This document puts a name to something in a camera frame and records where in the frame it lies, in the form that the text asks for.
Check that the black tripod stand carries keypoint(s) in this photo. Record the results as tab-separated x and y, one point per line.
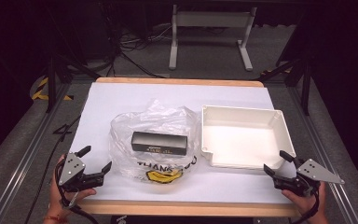
306	87
52	84

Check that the white paper sheet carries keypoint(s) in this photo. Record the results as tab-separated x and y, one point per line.
130	93

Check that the aluminium rail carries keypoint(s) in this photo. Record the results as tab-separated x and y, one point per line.
332	174
28	152

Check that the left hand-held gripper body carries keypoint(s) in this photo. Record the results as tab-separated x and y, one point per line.
71	169

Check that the person's right hand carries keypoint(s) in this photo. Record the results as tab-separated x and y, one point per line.
312	203

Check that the white metal stand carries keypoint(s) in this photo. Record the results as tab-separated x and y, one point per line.
211	19

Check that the white plastic tray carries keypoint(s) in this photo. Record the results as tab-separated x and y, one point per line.
242	140

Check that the clear plastic bag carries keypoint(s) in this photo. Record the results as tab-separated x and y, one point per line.
155	119

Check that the black rectangular box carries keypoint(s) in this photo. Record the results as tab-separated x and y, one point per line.
160	140

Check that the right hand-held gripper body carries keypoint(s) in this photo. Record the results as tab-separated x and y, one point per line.
315	172

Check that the person's left hand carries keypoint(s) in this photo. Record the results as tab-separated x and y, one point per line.
56	202

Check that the yellow black hazard tape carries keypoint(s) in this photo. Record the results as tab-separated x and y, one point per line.
38	90

